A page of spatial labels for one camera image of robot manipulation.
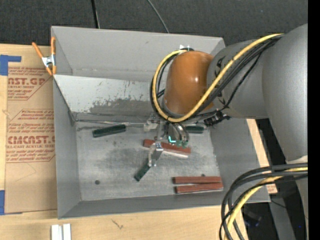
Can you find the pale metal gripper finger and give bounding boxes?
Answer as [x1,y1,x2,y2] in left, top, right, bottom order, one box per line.
[143,119,161,133]
[148,142,165,167]

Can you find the red-brown flat block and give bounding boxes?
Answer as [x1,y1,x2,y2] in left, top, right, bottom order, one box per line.
[142,138,192,155]
[171,175,223,185]
[174,182,224,195]

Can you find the dark green flat block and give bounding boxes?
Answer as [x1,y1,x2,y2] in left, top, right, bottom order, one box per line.
[186,125,206,135]
[92,124,127,138]
[133,158,152,183]

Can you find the pale wood flat stick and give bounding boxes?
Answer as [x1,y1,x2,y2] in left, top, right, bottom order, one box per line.
[161,150,189,159]

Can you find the grey metal bin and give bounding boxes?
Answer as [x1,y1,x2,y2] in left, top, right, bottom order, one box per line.
[50,25,272,220]

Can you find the brown cardboard board red print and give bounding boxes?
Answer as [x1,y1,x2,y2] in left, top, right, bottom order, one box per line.
[0,43,59,215]

